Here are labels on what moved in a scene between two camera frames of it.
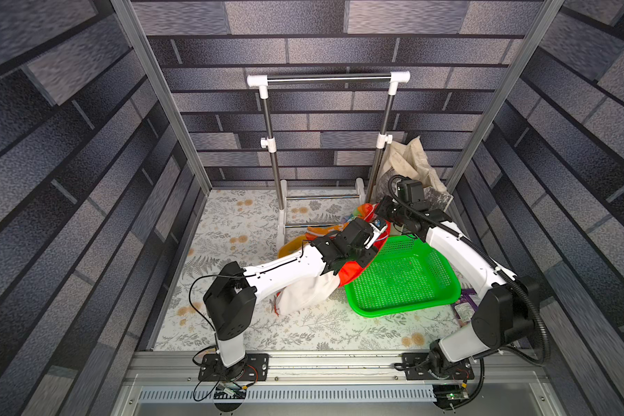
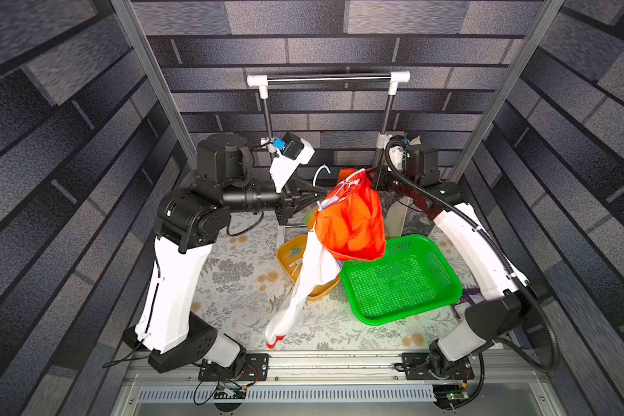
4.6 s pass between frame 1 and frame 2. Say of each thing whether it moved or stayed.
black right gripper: moved
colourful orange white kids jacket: moved
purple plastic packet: stayed
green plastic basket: stayed
